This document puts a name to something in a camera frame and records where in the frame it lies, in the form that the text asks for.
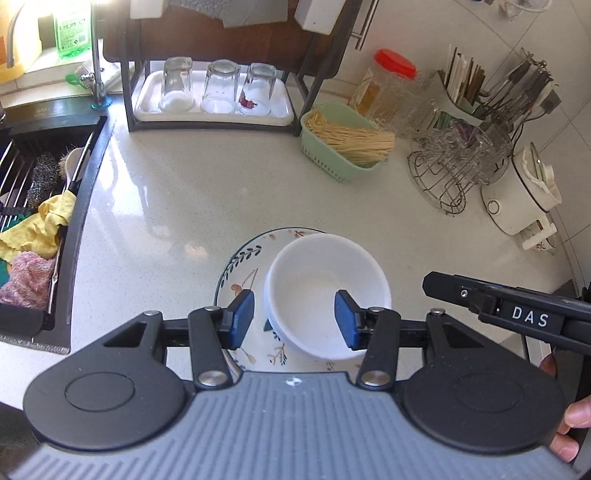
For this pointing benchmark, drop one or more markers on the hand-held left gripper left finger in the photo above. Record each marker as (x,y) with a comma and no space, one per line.
(242,319)

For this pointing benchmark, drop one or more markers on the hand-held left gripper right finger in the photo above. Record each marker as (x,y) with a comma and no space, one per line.
(346,321)

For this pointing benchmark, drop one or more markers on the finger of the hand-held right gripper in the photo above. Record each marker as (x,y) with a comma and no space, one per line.
(452,288)

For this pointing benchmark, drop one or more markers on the deer pattern ceramic plate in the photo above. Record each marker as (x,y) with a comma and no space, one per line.
(240,272)

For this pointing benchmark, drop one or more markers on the small white bowl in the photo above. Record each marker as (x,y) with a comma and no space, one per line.
(318,277)

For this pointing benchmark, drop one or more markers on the person's right hand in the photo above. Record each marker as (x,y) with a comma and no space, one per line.
(577,415)

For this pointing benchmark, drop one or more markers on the floral ceramic cup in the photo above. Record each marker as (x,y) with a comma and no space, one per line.
(551,244)

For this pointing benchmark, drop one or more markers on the white electric cooking pot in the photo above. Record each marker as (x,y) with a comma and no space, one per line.
(512,198)

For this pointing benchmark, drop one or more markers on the green plastic basket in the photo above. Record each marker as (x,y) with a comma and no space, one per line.
(332,164)

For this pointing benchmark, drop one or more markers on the white green utensil holder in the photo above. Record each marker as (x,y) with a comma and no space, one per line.
(457,108)

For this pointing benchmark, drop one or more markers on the bundle of dried noodles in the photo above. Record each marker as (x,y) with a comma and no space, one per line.
(351,138)

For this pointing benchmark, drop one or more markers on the black kitchen sink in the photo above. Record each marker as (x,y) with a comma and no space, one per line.
(92,194)

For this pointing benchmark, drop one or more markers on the set of dark hanging utensils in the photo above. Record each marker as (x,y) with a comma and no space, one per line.
(512,85)

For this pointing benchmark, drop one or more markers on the red lid glass jar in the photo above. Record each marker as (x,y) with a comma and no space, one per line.
(383,87)

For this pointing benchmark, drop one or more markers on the white drip tray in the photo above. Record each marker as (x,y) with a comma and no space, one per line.
(281,108)

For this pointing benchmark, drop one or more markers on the bundle of chopsticks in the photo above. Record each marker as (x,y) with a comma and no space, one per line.
(461,74)

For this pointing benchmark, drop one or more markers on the pink dish cloth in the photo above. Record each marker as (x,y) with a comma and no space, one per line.
(27,279)

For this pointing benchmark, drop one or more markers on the black sink drain rack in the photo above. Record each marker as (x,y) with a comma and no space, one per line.
(18,318)

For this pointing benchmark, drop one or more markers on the yellow dish cloth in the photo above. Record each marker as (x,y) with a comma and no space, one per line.
(37,226)

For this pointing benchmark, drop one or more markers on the clear glass with red print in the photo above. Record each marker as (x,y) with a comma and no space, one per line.
(258,90)

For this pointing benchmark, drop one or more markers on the clear drinking glass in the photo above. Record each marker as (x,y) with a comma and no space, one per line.
(220,87)
(178,85)

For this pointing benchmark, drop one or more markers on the green sponge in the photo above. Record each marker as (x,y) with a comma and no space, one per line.
(4,272)

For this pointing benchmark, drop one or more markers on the steel wool scrubber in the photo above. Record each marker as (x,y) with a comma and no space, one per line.
(41,180)

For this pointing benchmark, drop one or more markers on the black metal dish rack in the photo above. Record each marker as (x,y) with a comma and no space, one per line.
(131,92)

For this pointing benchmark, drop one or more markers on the slim steel faucet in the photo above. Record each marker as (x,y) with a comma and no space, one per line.
(99,83)

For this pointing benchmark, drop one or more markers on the green plastic scrubber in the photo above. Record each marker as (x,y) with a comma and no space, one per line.
(73,79)

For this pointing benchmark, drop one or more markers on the white cutlery holder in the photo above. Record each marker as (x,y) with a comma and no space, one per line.
(316,16)
(147,8)

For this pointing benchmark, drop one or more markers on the grey plastic sheet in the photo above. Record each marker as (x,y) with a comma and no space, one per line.
(254,13)

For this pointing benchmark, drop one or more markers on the silver textured mat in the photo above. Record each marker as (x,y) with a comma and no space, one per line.
(198,3)

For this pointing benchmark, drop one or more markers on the green dish soap bottle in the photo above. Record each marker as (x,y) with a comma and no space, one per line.
(71,30)

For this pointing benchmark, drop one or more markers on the yellow oil bottle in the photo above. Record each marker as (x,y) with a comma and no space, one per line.
(21,64)

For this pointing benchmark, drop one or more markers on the black wall utensil rail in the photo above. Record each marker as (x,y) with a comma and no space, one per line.
(551,99)

